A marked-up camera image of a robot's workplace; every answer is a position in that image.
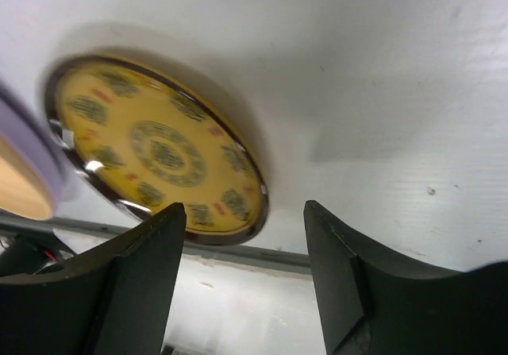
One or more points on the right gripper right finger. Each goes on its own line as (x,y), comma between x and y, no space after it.
(374,300)

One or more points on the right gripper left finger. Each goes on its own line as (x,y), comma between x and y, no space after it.
(112,299)

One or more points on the purple plastic plate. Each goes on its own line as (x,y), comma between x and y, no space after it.
(30,139)

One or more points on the beige plastic plate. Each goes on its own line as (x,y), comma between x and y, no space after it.
(22,191)

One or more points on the yellow patterned plate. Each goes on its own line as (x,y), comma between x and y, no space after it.
(144,140)

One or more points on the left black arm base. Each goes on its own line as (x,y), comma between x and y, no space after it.
(28,253)

